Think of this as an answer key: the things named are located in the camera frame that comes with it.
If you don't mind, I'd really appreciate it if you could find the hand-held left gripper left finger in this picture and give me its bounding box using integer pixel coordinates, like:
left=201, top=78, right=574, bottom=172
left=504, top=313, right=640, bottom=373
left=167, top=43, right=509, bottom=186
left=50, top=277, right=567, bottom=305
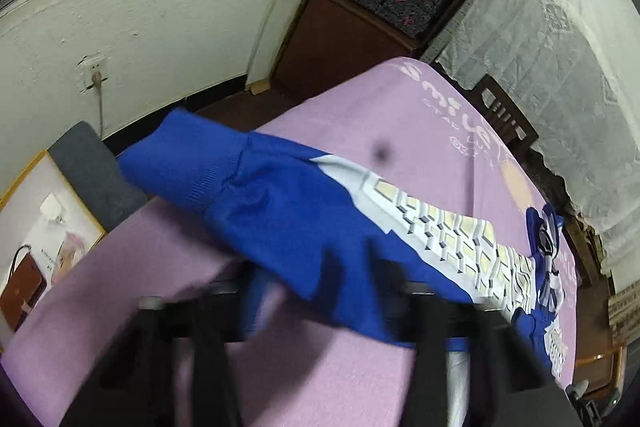
left=60, top=272, right=261, bottom=427

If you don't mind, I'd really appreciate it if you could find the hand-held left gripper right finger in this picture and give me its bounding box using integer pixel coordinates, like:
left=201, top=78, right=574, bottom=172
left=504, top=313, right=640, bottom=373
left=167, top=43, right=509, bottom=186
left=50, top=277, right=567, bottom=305
left=380, top=257, right=576, bottom=427

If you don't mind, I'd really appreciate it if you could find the blue patterned jacket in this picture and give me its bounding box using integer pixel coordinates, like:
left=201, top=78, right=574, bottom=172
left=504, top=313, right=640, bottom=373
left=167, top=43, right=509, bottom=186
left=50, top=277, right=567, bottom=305
left=117, top=107, right=568, bottom=380

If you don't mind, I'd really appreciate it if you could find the wooden side table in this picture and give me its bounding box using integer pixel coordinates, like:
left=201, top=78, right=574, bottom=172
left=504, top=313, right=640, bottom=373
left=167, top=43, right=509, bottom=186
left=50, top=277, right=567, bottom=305
left=570, top=277, right=628, bottom=403

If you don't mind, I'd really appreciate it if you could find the framed bag poster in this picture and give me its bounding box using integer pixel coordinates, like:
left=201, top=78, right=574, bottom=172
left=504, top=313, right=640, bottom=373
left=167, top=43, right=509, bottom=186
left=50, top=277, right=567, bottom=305
left=0, top=151, right=107, bottom=353

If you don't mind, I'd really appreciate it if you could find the purple printed blanket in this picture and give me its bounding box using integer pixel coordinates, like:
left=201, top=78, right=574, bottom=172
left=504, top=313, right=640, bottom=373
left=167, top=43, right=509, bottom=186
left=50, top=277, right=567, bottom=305
left=0, top=56, right=581, bottom=427

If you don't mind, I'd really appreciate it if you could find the dark wooden chair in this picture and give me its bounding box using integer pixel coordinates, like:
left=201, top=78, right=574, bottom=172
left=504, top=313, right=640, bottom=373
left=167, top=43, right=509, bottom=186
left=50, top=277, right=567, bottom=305
left=470, top=74, right=540, bottom=158

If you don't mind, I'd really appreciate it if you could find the white lace curtain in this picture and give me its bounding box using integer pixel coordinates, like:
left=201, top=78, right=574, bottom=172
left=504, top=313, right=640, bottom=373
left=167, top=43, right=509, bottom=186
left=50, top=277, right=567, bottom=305
left=430, top=0, right=640, bottom=293

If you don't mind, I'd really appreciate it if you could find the dark wooden cabinet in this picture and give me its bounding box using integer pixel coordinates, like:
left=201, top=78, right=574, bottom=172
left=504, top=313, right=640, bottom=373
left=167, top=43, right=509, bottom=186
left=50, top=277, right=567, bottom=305
left=272, top=0, right=426, bottom=100

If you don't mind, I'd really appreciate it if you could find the white leaning board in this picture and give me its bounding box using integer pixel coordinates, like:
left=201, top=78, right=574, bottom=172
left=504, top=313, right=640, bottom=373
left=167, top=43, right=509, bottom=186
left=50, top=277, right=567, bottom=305
left=245, top=0, right=381, bottom=95

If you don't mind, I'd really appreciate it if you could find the beige power cable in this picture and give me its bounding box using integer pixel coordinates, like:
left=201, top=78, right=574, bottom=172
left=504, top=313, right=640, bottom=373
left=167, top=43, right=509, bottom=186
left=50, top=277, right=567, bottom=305
left=92, top=77, right=107, bottom=140

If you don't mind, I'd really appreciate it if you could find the white wall socket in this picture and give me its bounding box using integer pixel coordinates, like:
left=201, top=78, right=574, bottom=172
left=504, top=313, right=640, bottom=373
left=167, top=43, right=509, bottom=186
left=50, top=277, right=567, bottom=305
left=77, top=54, right=108, bottom=94

